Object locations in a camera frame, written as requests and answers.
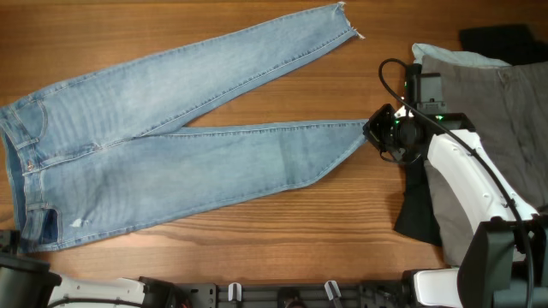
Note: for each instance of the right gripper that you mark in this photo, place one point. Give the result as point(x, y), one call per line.
point(372, 130)

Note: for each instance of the light blue jeans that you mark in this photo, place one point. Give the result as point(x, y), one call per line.
point(114, 151)

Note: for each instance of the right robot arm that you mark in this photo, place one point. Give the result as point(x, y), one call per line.
point(506, 262)

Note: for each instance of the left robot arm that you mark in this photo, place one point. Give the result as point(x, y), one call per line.
point(30, 283)

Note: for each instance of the black garment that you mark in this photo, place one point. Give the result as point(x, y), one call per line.
point(416, 219)

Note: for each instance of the light blue shirt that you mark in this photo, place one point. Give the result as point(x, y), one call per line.
point(460, 58)

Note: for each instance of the grey trousers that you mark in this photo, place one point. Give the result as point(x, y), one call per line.
point(508, 107)

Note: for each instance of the dark garment at back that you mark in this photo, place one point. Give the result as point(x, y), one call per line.
point(514, 44)

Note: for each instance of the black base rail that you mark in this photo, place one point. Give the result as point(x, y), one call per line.
point(371, 294)

